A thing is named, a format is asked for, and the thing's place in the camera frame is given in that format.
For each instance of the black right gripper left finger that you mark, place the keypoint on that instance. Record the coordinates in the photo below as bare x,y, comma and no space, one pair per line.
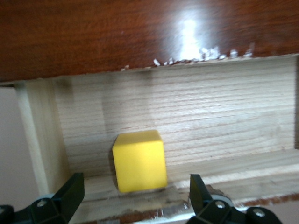
58,210

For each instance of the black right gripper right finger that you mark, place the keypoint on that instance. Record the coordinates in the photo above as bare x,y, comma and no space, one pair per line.
210,212

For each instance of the yellow block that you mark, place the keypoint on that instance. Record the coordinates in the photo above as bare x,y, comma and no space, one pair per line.
140,161

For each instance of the dark red wooden cabinet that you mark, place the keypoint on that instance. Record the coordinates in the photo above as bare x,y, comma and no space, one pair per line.
93,35

